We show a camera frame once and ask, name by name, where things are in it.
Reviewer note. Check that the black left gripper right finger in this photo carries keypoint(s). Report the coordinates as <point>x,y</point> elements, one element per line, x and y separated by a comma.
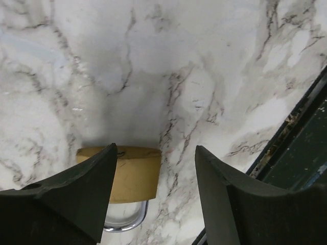
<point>238,209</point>

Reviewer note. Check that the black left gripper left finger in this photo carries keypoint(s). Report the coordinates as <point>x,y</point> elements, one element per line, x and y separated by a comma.
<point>67,208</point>

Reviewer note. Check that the brass padlock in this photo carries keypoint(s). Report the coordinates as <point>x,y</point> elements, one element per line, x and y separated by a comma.
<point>135,181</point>

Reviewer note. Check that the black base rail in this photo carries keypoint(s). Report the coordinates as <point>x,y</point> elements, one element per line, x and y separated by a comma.
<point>295,158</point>

